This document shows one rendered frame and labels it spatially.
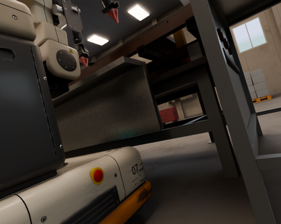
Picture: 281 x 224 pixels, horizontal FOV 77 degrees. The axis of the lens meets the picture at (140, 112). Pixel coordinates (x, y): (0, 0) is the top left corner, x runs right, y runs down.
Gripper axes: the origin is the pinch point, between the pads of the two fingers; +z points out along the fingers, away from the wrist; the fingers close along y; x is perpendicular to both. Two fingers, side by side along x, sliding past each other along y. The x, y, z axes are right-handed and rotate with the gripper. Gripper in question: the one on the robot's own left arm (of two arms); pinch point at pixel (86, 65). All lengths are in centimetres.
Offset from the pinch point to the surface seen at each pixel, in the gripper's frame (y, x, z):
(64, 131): 33, 16, 43
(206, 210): -54, 37, 114
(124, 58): -52, 36, 44
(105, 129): -8, 18, 61
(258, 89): -133, -675, 46
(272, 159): -81, 48, 102
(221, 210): -58, 37, 115
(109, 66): -42, 36, 42
